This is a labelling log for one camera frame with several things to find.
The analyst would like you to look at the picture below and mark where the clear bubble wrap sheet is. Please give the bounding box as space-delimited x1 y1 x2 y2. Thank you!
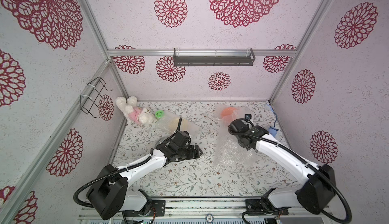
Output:
214 123 256 167

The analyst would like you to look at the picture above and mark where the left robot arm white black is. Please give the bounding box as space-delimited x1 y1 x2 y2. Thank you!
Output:
73 119 203 221

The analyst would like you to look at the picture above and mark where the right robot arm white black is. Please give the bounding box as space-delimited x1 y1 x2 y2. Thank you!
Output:
228 114 352 224

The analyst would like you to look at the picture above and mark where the yellow plate in bubble wrap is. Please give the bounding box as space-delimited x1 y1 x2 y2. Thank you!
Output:
156 110 200 136

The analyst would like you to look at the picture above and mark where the orange plate in bubble wrap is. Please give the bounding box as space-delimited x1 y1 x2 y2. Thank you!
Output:
213 103 253 125

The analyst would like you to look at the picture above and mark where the green round toy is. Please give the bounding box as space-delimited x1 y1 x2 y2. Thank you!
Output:
155 110 165 119

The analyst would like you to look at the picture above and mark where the white plush bunny pink dress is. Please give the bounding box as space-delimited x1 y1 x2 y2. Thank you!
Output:
115 96 156 125

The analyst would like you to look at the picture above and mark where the blue toy with cord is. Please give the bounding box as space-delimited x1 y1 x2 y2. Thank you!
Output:
265 103 279 137

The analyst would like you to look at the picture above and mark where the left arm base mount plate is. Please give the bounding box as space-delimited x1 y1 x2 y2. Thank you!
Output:
141 200 166 217

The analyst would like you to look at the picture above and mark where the aluminium front rail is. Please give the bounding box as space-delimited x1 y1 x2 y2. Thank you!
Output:
77 197 327 224

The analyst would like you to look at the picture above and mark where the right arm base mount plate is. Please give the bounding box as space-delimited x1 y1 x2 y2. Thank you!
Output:
245 199 289 216

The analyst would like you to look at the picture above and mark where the black wire wall basket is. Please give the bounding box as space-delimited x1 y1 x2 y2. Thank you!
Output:
79 77 112 119

